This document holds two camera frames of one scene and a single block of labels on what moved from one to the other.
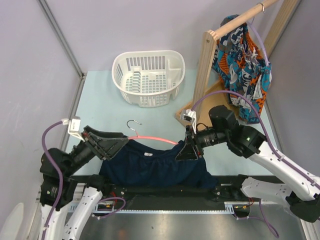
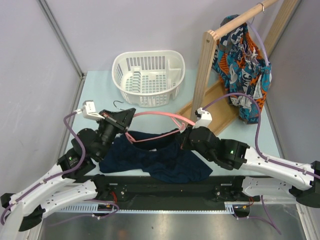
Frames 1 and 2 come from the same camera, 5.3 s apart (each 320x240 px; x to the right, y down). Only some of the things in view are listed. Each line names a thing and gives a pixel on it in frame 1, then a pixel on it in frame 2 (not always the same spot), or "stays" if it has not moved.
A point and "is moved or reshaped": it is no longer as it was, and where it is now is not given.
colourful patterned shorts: (238, 57) stays
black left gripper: (109, 146) -> (121, 120)
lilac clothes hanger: (253, 26) stays
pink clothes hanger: (137, 136) -> (175, 117)
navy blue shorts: (150, 163) is moved or reshaped
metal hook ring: (263, 7) stays
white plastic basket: (150, 78) stays
